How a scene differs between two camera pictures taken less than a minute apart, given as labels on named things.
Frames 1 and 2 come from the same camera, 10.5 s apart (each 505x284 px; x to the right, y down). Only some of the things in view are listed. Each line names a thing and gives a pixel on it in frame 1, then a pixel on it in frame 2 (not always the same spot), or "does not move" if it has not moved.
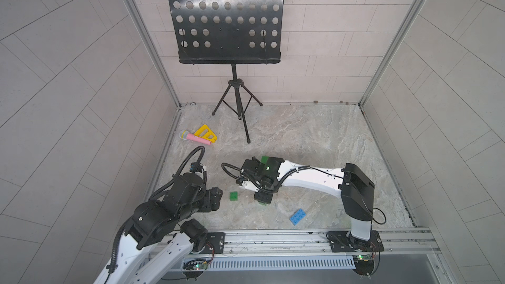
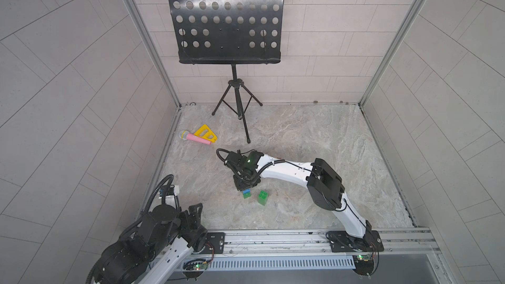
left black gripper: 210,205 → 190,225
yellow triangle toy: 206,132 does not move
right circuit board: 363,263 does not move
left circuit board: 196,264 does not move
